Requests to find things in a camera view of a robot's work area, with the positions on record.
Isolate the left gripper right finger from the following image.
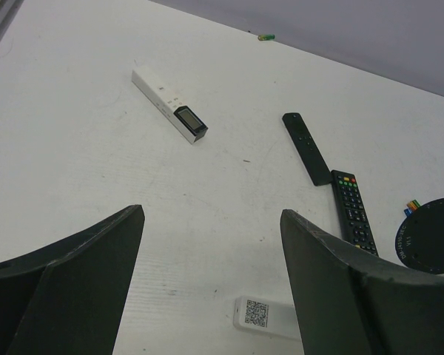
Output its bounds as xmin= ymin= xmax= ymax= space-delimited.
xmin=280 ymin=209 xmax=444 ymax=354

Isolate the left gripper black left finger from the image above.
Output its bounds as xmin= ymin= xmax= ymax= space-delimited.
xmin=0 ymin=205 xmax=145 ymax=354

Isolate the white remote control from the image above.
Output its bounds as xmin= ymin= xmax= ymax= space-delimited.
xmin=233 ymin=296 xmax=300 ymax=342

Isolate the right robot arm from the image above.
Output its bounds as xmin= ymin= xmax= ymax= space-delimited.
xmin=394 ymin=198 xmax=444 ymax=274

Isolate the black remote with buttons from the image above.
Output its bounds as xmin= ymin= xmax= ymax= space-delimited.
xmin=331 ymin=170 xmax=378 ymax=256

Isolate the slim black remote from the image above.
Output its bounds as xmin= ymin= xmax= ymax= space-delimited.
xmin=282 ymin=112 xmax=332 ymax=186

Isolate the white remote with display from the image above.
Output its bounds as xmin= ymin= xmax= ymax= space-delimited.
xmin=131 ymin=66 xmax=208 ymax=144

